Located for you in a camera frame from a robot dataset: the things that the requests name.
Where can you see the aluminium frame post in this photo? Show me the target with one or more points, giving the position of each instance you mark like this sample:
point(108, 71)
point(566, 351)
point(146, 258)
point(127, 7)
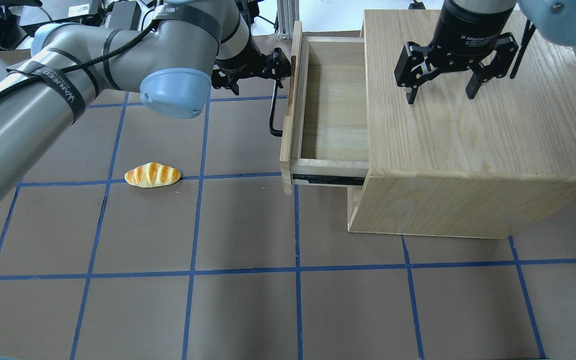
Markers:
point(286, 17)

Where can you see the wooden drawer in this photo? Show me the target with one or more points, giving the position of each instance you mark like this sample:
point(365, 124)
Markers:
point(325, 134)

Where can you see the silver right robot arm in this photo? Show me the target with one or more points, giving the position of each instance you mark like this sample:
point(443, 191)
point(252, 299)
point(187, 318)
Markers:
point(554, 19)

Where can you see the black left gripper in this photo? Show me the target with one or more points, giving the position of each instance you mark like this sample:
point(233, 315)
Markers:
point(241, 63)

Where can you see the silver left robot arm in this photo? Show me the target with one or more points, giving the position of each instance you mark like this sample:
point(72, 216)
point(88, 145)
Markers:
point(188, 48)

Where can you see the toy bread loaf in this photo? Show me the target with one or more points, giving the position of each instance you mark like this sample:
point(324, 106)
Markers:
point(152, 175)

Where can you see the black drawer handle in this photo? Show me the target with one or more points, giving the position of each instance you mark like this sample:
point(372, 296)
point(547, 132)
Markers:
point(273, 106)

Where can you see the wooden drawer cabinet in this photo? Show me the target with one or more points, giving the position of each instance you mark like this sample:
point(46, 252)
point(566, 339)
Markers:
point(481, 168)

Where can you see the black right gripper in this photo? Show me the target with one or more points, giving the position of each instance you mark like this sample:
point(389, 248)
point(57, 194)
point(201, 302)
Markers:
point(469, 28)

